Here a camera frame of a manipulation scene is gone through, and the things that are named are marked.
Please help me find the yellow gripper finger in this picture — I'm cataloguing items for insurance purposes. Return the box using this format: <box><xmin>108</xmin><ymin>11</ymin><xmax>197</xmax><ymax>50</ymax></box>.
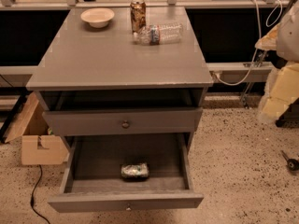
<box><xmin>257</xmin><ymin>62</ymin><xmax>299</xmax><ymax>122</ymax></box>
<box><xmin>255</xmin><ymin>24</ymin><xmax>279</xmax><ymax>51</ymax></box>

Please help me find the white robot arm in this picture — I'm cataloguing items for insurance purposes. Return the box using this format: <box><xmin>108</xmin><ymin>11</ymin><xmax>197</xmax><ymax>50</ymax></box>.
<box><xmin>255</xmin><ymin>1</ymin><xmax>299</xmax><ymax>123</ymax></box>

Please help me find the closed grey upper drawer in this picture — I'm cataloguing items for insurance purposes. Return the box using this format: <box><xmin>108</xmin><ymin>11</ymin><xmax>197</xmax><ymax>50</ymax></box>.
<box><xmin>43</xmin><ymin>108</ymin><xmax>203</xmax><ymax>136</ymax></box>

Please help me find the brown soda can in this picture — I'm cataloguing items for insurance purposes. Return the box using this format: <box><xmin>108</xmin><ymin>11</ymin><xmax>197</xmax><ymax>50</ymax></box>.
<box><xmin>130</xmin><ymin>0</ymin><xmax>146</xmax><ymax>33</ymax></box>

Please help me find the grey wooden drawer cabinet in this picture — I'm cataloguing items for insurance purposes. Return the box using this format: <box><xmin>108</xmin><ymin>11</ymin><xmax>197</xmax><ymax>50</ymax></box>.
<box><xmin>25</xmin><ymin>6</ymin><xmax>215</xmax><ymax>214</ymax></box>

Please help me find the open grey bottom drawer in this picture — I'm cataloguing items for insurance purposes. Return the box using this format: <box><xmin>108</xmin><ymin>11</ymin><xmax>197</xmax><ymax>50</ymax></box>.
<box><xmin>49</xmin><ymin>133</ymin><xmax>203</xmax><ymax>213</ymax></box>

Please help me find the black caster wheel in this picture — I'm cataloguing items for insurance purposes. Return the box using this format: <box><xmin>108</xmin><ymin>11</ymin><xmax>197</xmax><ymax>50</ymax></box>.
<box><xmin>281</xmin><ymin>151</ymin><xmax>299</xmax><ymax>171</ymax></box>

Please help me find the clear plastic water bottle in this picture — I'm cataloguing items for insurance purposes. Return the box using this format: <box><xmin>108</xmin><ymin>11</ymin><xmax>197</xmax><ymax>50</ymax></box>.
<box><xmin>133</xmin><ymin>22</ymin><xmax>183</xmax><ymax>46</ymax></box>

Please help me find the white bowl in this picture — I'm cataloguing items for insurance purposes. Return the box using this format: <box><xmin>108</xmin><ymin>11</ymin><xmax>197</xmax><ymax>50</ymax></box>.
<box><xmin>80</xmin><ymin>7</ymin><xmax>115</xmax><ymax>28</ymax></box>

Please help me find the cardboard box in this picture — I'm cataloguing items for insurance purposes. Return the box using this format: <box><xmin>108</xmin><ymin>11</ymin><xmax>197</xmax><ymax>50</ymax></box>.
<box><xmin>5</xmin><ymin>93</ymin><xmax>69</xmax><ymax>165</ymax></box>

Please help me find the grey metal rail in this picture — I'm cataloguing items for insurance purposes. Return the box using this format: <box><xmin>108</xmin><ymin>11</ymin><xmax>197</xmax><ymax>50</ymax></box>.
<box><xmin>207</xmin><ymin>62</ymin><xmax>274</xmax><ymax>84</ymax></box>

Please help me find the black floor cable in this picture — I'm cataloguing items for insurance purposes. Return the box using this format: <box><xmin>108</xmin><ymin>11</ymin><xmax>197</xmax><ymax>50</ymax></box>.
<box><xmin>29</xmin><ymin>164</ymin><xmax>51</xmax><ymax>224</ymax></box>

